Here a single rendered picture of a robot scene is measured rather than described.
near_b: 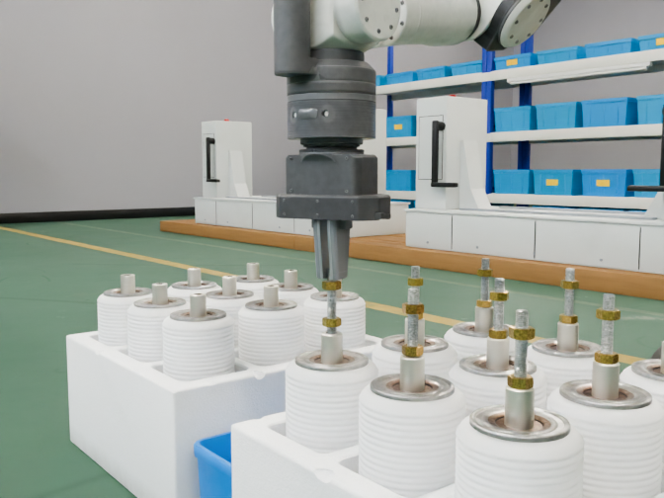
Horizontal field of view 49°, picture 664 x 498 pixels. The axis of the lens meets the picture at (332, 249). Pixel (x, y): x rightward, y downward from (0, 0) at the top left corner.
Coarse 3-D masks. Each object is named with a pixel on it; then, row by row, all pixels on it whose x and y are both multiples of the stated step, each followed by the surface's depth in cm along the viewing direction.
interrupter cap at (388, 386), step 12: (372, 384) 65; (384, 384) 65; (396, 384) 66; (432, 384) 66; (444, 384) 65; (384, 396) 62; (396, 396) 62; (408, 396) 61; (420, 396) 61; (432, 396) 62; (444, 396) 62
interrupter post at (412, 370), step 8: (400, 360) 65; (408, 360) 64; (416, 360) 64; (424, 360) 64; (400, 368) 65; (408, 368) 64; (416, 368) 64; (424, 368) 64; (400, 376) 65; (408, 376) 64; (416, 376) 64; (424, 376) 65; (400, 384) 65; (408, 384) 64; (416, 384) 64; (424, 384) 65
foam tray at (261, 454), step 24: (240, 432) 75; (264, 432) 74; (240, 456) 75; (264, 456) 71; (288, 456) 68; (312, 456) 68; (336, 456) 68; (240, 480) 75; (264, 480) 72; (288, 480) 68; (312, 480) 65; (336, 480) 62; (360, 480) 62
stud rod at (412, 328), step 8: (408, 296) 64; (416, 296) 64; (408, 320) 64; (416, 320) 64; (408, 328) 64; (416, 328) 64; (408, 336) 64; (416, 336) 64; (408, 344) 64; (416, 344) 64
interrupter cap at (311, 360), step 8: (304, 352) 76; (312, 352) 77; (320, 352) 77; (344, 352) 77; (352, 352) 77; (296, 360) 73; (304, 360) 74; (312, 360) 74; (320, 360) 75; (344, 360) 75; (352, 360) 74; (360, 360) 74; (368, 360) 74; (304, 368) 72; (312, 368) 71; (320, 368) 71; (328, 368) 71; (336, 368) 71; (344, 368) 71; (352, 368) 71; (360, 368) 72
